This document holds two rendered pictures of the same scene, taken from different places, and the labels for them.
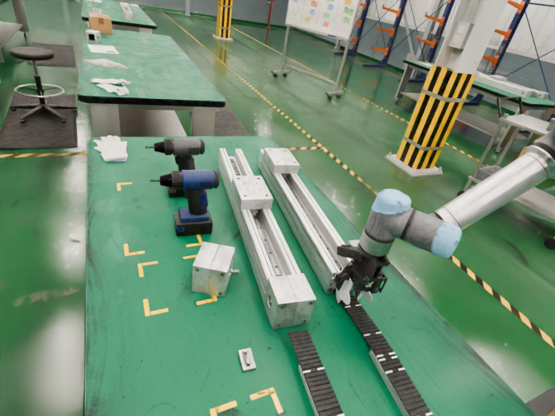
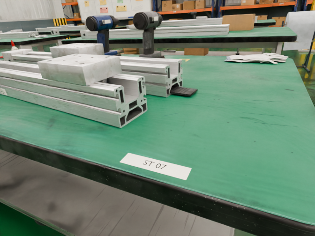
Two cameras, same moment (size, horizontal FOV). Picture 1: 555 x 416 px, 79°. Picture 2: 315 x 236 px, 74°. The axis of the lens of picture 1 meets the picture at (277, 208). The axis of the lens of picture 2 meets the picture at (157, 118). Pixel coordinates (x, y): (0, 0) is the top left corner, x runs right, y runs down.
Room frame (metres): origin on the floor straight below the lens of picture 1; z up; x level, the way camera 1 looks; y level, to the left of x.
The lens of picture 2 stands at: (1.85, -0.10, 0.99)
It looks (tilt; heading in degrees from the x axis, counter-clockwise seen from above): 26 degrees down; 147
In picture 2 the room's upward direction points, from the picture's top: 4 degrees counter-clockwise
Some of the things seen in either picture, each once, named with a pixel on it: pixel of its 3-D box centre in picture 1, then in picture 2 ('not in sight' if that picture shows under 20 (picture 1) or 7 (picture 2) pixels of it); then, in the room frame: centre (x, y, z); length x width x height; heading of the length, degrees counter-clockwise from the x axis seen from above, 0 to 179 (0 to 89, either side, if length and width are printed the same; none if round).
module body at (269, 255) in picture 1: (249, 206); (81, 68); (1.02, 0.10, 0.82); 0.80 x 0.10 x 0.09; 23
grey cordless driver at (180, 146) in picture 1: (175, 167); (153, 40); (1.08, 0.40, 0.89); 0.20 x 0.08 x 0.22; 119
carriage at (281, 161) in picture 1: (280, 163); (81, 73); (1.33, 0.03, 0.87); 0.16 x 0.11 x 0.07; 23
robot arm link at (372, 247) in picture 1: (377, 241); not in sight; (0.68, -0.26, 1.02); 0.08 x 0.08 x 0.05
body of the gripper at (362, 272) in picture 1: (367, 267); not in sight; (0.67, -0.26, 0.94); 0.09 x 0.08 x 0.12; 23
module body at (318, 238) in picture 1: (297, 205); (32, 82); (1.10, -0.07, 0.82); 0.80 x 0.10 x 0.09; 23
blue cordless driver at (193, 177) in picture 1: (184, 201); (109, 41); (0.87, 0.29, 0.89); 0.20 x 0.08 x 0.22; 116
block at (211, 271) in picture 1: (218, 269); not in sight; (0.67, 0.13, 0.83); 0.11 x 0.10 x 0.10; 91
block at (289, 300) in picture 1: (292, 300); (18, 61); (0.62, -0.09, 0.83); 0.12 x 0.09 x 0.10; 113
